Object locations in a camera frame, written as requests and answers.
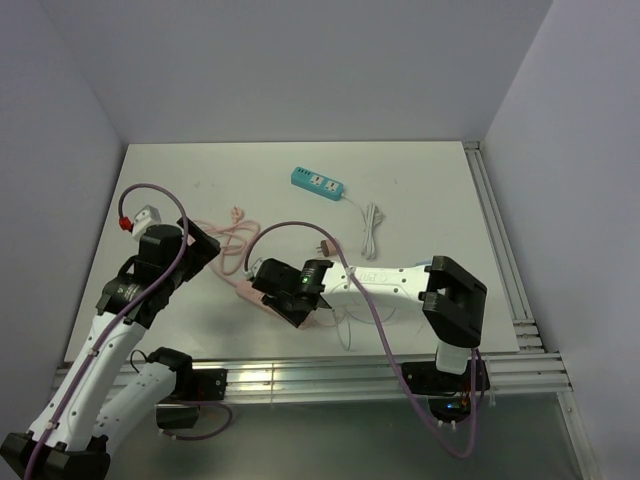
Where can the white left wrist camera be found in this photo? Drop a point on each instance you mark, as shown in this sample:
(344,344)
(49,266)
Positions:
(144,219)

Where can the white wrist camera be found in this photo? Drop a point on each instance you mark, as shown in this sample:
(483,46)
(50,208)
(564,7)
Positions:
(144,219)
(253,268)

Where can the pink charger plug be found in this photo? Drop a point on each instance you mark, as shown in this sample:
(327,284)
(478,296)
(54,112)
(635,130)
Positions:
(326,248)

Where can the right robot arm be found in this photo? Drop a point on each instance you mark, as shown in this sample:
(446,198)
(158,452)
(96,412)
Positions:
(450,298)

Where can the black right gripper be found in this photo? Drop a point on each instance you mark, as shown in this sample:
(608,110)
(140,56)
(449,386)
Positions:
(297,316)

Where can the teal power strip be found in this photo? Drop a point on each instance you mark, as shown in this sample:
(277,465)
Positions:
(316,183)

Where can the aluminium frame rail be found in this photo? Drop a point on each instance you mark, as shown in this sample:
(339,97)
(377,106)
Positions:
(330,379)

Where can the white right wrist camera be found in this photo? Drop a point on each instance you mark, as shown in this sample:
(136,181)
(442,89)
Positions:
(253,268)

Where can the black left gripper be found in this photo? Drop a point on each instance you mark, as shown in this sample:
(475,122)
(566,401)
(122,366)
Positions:
(199,252)

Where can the pink power strip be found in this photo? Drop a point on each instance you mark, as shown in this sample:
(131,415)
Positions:
(245,291)

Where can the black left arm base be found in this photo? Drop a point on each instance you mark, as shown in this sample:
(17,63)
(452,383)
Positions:
(198,397)

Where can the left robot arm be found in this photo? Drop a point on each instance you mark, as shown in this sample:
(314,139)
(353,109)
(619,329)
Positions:
(80,429)

